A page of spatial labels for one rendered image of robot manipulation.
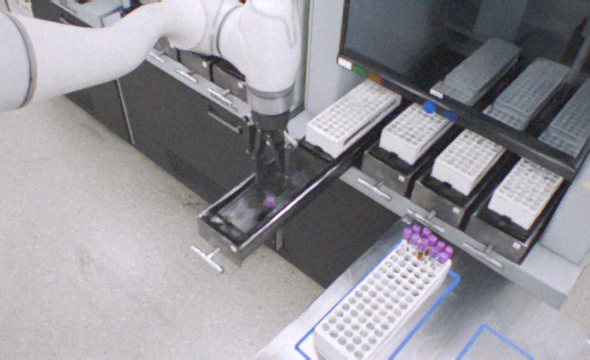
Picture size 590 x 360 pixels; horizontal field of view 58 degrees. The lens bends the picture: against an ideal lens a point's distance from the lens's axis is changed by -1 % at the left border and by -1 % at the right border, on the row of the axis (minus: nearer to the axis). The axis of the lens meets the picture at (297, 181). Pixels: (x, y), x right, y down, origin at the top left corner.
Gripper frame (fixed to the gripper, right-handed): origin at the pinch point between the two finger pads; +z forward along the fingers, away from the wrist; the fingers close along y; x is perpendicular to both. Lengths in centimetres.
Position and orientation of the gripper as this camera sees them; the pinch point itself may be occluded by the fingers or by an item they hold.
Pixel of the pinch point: (270, 177)
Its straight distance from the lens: 116.6
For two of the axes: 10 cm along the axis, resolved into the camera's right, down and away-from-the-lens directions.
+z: -0.3, 6.9, 7.3
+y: -7.6, -4.9, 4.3
